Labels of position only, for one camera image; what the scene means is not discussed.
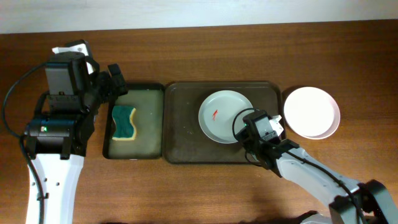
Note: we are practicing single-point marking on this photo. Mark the white plate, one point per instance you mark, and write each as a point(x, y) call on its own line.
point(218, 118)
point(312, 113)

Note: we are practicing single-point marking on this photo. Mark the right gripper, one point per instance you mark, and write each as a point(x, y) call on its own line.
point(242, 135)

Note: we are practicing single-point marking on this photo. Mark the black water tray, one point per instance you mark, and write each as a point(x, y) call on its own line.
point(148, 101)

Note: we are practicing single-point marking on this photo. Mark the green yellow sponge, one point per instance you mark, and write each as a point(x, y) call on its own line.
point(122, 116)

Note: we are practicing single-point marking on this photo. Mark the brown serving tray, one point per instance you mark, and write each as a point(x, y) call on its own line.
point(183, 140)

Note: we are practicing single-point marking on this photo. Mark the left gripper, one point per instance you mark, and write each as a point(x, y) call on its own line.
point(112, 86)

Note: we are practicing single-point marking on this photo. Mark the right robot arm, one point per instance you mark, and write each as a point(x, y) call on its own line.
point(348, 200)

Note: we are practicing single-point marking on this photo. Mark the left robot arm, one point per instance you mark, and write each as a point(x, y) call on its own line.
point(56, 138)

